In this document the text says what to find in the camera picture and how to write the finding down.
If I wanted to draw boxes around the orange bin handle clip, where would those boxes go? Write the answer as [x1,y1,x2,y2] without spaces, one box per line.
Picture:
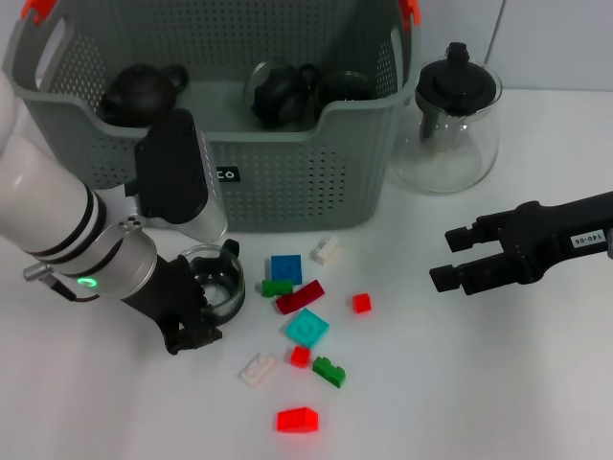
[21,0,57,25]
[398,0,423,29]

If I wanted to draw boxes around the white toy brick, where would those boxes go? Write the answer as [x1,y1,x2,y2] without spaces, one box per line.
[308,236,344,265]

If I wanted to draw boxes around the teal square flat brick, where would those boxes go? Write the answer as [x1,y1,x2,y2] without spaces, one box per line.
[284,308,330,349]

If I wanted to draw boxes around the green toy brick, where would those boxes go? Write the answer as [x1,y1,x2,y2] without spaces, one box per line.
[261,279,295,299]
[311,356,347,389]

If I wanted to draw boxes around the black clay teapot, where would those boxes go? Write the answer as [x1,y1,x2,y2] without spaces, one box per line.
[99,62,191,128]

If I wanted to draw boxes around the clear glass teapot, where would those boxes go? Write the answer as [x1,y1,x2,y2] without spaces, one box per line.
[386,41,504,195]

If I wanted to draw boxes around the grey-green perforated storage bin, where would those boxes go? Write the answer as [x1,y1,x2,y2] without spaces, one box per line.
[0,0,425,236]

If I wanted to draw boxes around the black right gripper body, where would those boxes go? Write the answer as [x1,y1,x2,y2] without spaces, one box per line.
[510,190,613,284]

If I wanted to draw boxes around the black glass teapot lid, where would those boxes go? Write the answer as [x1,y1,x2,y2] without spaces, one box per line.
[414,41,499,141]

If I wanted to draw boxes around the glass teacup black sleeve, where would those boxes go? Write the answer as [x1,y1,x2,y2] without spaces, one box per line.
[181,238,247,326]
[242,59,320,129]
[315,70,376,104]

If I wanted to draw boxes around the left arm cable with plug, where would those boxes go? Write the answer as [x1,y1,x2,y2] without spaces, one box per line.
[22,263,104,304]

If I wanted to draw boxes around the large red toy brick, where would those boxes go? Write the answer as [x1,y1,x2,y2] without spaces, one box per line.
[276,405,321,435]

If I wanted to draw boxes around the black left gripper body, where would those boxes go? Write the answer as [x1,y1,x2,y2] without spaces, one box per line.
[119,253,215,336]

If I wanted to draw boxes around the translucent white brick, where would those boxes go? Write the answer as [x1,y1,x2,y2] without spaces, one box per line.
[238,353,278,387]

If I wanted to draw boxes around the blue square flat brick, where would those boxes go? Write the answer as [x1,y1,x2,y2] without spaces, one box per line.
[270,253,304,285]

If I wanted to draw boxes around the dark red long brick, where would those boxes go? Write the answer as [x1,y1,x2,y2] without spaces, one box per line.
[275,280,327,316]

